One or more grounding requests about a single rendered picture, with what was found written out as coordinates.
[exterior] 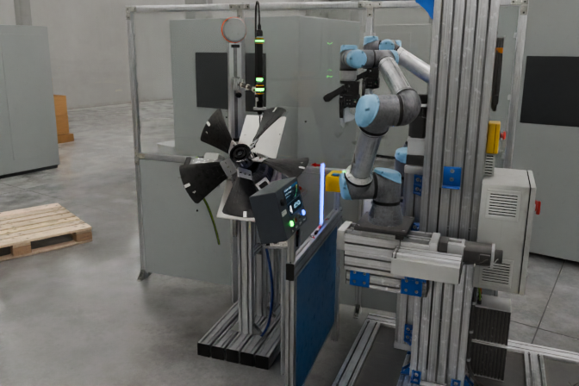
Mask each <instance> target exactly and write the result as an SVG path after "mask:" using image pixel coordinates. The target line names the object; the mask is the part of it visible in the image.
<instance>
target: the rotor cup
mask: <svg viewBox="0 0 579 386"><path fill-rule="evenodd" d="M238 152H242V154H241V155H239V154H238ZM251 155H252V156H251ZM229 157H230V159H231V160H232V162H233V164H234V166H235V168H236V170H237V167H240V168H244V169H247V170H250V171H252V174H253V173H254V172H255V171H256V170H257V169H258V167H259V163H253V162H252V161H253V160H252V159H254V158H256V157H258V156H257V154H256V153H253V152H252V150H251V148H250V147H249V146H248V145H246V144H238V145H236V146H234V147H233V148H232V149H231V151H230V153H229ZM241 164H242V165H243V166H241Z"/></svg>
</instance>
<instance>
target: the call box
mask: <svg viewBox="0 0 579 386"><path fill-rule="evenodd" d="M342 172H343V171H331V172H330V173H329V174H328V175H326V191H332V192H340V188H339V176H333V173H339V174H340V173H342Z"/></svg>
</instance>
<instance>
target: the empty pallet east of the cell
mask: <svg viewBox="0 0 579 386"><path fill-rule="evenodd" d="M64 234H68V235H69V236H70V237H72V238H73V240H71V241H67V242H63V243H59V244H55V245H51V246H44V247H40V248H35V249H32V250H31V243H30V241H34V240H43V239H47V238H51V237H55V236H60V235H64ZM91 241H92V232H91V226H90V225H88V224H87V223H85V222H84V221H82V220H80V219H79V218H78V217H77V216H75V215H74V214H73V213H70V211H69V210H67V209H65V208H64V207H62V206H61V205H59V204H58V203H52V204H47V205H41V206H36V207H31V208H26V209H17V210H11V211H6V212H1V213H0V248H3V247H6V246H10V251H11V254H9V255H4V256H0V262H2V261H5V260H10V259H13V258H21V257H25V256H29V255H34V254H38V253H42V252H49V251H53V250H57V249H61V248H65V247H68V246H75V245H79V244H83V243H87V242H91Z"/></svg>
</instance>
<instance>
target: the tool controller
mask: <svg viewBox="0 0 579 386"><path fill-rule="evenodd" d="M249 199H250V203H251V206H252V212H253V215H254V219H255V222H256V226H257V229H258V235H259V238H260V242H261V244H262V245H263V244H270V243H276V242H282V241H287V240H288V239H289V238H290V237H291V236H292V235H293V234H294V233H295V232H296V231H297V230H298V229H299V228H300V227H301V226H302V225H303V224H304V223H305V222H306V221H307V216H306V213H305V215H302V209H303V210H304V211H305V209H304V206H303V202H302V195H301V191H300V188H299V184H298V181H297V177H291V178H285V179H281V180H276V181H273V182H271V183H270V184H268V185H266V186H265V187H264V188H263V189H261V190H259V191H258V192H256V193H255V194H253V195H251V196H250V197H249ZM290 202H292V206H293V209H294V214H293V215H292V216H291V217H290V212H289V209H288V205H287V204H289V203H290ZM298 213H300V214H301V215H302V218H301V219H300V220H299V219H298V216H297V214H298ZM294 216H295V217H296V218H297V223H294ZM290 221H293V223H294V225H293V227H290Z"/></svg>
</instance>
